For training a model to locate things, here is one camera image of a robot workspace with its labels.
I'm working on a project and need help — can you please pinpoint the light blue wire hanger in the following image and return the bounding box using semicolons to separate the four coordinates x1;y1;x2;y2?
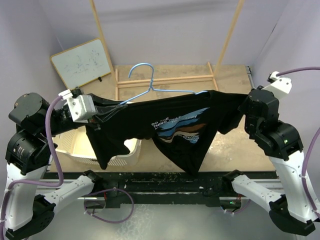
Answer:
119;62;207;105

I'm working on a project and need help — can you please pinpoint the black printed t shirt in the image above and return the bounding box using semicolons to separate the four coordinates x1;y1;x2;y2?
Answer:
85;90;247;176

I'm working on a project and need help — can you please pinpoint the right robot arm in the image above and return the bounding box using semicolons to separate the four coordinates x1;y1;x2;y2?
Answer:
222;89;320;236

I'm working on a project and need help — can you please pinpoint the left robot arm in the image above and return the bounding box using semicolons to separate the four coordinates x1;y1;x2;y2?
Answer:
0;90;124;240

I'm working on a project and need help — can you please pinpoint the white plastic laundry basket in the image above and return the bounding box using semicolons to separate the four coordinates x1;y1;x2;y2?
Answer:
53;129;142;167

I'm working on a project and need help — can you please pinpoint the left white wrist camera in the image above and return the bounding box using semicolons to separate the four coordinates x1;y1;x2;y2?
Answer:
58;88;97;123

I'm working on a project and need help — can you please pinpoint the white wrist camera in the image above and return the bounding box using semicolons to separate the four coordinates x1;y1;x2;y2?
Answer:
58;88;97;123
262;71;292;99

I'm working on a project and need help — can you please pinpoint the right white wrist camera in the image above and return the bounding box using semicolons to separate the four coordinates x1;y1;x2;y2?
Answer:
262;71;292;99

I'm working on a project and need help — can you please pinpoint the small whiteboard with wooden frame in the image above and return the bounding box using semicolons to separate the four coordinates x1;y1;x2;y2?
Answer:
50;38;111;90

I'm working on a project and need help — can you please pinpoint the wooden clothes rack frame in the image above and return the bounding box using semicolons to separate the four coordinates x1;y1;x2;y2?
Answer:
89;0;245;100

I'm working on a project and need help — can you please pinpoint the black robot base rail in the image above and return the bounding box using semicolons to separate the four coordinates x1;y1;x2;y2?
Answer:
49;171;246;208

